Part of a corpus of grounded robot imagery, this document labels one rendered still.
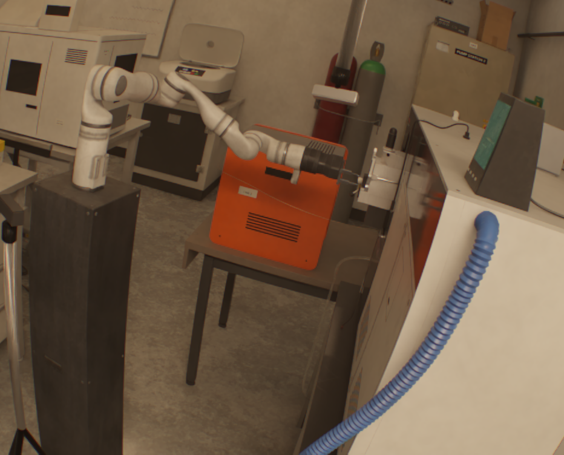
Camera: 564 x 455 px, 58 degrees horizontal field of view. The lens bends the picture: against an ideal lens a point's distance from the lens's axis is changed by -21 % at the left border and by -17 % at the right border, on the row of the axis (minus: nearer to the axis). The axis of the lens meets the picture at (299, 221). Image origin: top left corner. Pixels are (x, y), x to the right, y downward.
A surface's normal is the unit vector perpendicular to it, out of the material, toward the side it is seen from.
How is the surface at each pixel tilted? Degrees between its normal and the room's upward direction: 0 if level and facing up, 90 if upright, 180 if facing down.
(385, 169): 90
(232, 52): 105
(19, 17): 41
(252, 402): 0
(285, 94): 90
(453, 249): 90
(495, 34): 90
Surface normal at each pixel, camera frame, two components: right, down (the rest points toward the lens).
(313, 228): -0.15, 0.29
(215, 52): -0.20, 0.52
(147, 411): 0.23, -0.92
